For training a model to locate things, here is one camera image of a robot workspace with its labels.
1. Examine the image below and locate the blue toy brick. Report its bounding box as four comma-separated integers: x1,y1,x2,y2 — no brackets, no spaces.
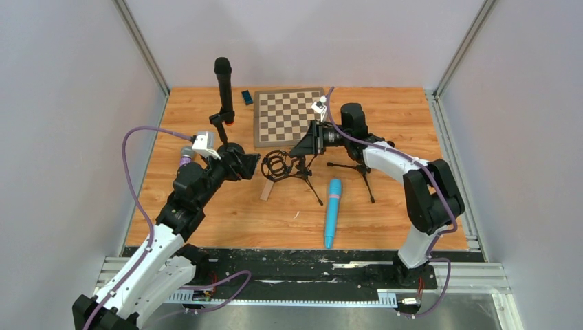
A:
241,90,253,105

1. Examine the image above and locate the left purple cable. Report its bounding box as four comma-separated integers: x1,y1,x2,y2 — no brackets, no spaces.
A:
82,126,252,330

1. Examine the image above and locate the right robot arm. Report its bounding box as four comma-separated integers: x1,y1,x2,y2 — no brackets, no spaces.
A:
290,103,465,270

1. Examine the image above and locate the small wooden block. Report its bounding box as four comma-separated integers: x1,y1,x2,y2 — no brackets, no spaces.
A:
259,180,274,201

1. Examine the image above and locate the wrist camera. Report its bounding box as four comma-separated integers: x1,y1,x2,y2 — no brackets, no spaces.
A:
192,131,221,160
311,96,329,122

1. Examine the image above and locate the purple glitter microphone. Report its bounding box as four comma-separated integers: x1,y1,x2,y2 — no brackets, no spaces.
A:
179,145,197,167

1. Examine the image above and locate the blue microphone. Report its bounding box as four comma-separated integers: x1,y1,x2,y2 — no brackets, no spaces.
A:
324,178,342,249

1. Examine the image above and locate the chessboard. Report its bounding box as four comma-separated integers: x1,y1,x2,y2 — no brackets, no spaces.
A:
253,87,325,148

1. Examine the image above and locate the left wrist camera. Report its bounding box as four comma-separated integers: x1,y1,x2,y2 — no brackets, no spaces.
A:
192,131,221,160

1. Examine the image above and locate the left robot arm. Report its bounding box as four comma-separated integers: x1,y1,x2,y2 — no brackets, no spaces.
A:
72,143,261,329

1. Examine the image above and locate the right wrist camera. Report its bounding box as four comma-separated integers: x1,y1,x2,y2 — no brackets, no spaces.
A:
311,96,329,122

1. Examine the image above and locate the black microphone orange end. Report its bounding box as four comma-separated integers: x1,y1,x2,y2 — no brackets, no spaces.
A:
214,57,234,125

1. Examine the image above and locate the black round-base mic stand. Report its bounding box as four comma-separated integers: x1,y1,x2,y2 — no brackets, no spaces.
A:
209,108,245,158

